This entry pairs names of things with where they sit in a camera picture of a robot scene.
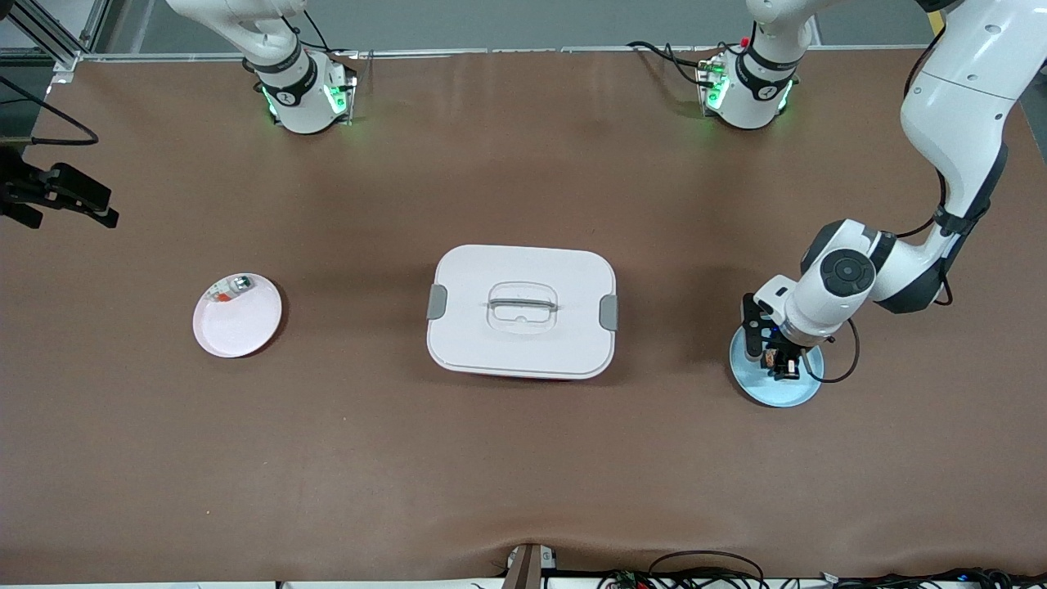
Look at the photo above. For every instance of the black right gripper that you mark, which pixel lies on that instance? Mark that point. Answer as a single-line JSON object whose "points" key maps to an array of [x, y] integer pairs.
{"points": [[18, 189]]}

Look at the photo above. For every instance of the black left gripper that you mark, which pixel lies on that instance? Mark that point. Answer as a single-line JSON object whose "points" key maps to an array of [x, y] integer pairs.
{"points": [[787, 352]]}

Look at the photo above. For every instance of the black and orange switch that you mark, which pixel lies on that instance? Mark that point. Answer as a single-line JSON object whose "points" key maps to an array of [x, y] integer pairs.
{"points": [[773, 358]]}

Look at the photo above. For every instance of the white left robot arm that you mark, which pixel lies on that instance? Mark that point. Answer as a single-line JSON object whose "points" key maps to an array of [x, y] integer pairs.
{"points": [[957, 106]]}

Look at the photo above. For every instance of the white lidded storage box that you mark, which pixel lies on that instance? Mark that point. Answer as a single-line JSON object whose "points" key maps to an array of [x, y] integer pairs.
{"points": [[523, 348]]}

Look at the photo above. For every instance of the light blue round plate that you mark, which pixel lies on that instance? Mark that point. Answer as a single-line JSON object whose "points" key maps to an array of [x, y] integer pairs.
{"points": [[777, 394]]}

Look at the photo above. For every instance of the small green orange item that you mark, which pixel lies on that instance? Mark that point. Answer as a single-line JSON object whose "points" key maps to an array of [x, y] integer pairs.
{"points": [[240, 284]]}

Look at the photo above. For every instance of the pink round plate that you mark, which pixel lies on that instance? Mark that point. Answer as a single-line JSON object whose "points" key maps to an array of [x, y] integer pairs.
{"points": [[237, 327]]}

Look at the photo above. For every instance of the brown table mat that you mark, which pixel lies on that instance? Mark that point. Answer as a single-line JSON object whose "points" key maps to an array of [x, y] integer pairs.
{"points": [[523, 474]]}

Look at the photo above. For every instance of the aluminium frame profile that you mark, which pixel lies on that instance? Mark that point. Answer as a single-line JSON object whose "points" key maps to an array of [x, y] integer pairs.
{"points": [[49, 33]]}

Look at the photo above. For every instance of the wooden post bracket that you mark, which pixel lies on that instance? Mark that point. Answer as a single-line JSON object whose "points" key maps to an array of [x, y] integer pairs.
{"points": [[527, 568]]}

